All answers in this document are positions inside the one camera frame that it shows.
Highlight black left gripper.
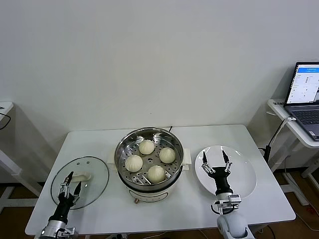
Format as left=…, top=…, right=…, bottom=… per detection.
left=54, top=171, right=82, bottom=220

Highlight white laptop side table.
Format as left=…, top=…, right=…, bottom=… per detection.
left=268, top=99, right=319, bottom=206

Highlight white steamed baozi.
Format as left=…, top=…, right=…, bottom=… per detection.
left=125, top=154, right=144, bottom=172
left=147, top=165, right=166, bottom=183
left=159, top=147, right=176, bottom=164
left=138, top=139, right=155, bottom=155

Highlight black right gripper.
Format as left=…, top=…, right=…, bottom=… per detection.
left=201, top=150, right=235, bottom=196

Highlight black upright stand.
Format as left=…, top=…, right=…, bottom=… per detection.
left=259, top=144, right=272, bottom=162

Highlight white laptop cable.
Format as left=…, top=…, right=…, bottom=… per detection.
left=270, top=116, right=297, bottom=146

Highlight stainless steel steamer basket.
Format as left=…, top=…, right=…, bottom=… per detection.
left=114, top=126, right=185, bottom=188

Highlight black looped cable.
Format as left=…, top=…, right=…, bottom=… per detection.
left=0, top=112, right=12, bottom=130

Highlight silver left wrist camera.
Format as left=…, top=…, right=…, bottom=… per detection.
left=58, top=226, right=77, bottom=238

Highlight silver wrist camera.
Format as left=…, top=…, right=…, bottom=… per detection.
left=58, top=226, right=77, bottom=238
left=211, top=194, right=242, bottom=215

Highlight round glass pot lid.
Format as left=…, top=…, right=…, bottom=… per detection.
left=50, top=156, right=111, bottom=210

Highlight grey open laptop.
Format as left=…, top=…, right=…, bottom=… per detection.
left=284, top=61, right=319, bottom=142

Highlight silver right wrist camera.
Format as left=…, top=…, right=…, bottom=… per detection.
left=211, top=194, right=242, bottom=215

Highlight round white plate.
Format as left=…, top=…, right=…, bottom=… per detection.
left=194, top=145, right=258, bottom=200

